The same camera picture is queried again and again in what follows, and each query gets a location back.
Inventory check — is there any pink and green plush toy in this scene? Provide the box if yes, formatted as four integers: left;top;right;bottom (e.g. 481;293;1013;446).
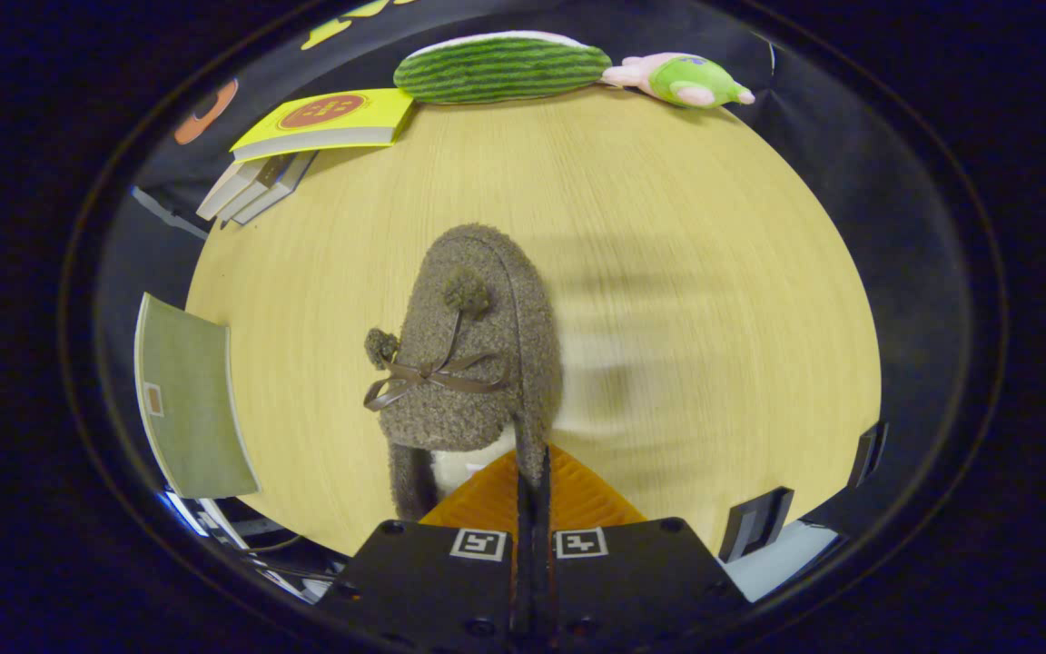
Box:
601;52;756;110

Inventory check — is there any pale green fabric storage box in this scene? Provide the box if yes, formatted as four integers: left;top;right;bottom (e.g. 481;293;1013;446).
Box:
133;292;261;500

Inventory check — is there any black backdrop cloth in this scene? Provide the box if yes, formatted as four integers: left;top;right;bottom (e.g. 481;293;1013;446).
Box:
92;0;973;546

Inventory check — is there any yellow book with red circle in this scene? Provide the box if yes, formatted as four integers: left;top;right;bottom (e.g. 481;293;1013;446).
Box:
230;87;416;164

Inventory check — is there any black rectangular frame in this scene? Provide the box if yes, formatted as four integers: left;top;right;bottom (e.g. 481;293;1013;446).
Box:
718;487;796;564
848;421;889;489

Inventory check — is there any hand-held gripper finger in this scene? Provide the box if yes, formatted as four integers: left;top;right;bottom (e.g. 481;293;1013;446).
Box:
316;450;535;650
534;443;753;650

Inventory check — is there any watermelon slice plush toy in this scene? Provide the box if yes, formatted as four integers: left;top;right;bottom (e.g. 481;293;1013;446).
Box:
393;31;613;105

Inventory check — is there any brown fuzzy slipper shoe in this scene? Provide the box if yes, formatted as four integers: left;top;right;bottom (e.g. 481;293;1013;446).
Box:
363;223;565;523

